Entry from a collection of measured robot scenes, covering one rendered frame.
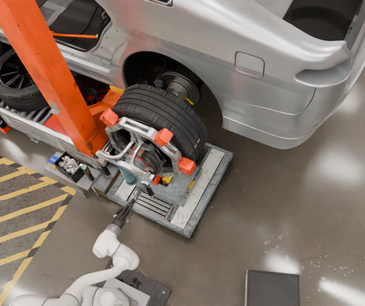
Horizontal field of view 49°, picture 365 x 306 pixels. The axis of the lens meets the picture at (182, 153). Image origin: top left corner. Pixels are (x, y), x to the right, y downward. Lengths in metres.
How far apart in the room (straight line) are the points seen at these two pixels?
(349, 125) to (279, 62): 1.88
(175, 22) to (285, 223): 1.85
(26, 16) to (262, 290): 2.14
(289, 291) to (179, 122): 1.32
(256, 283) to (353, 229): 1.00
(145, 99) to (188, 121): 0.30
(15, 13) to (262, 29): 1.18
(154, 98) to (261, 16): 0.81
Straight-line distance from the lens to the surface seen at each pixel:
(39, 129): 3.63
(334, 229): 3.40
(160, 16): 2.31
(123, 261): 2.46
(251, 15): 2.11
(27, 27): 2.21
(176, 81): 2.84
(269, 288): 2.83
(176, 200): 3.21
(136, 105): 2.47
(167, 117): 2.42
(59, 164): 3.15
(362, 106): 4.05
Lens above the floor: 3.10
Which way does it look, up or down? 59 degrees down
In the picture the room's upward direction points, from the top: 11 degrees counter-clockwise
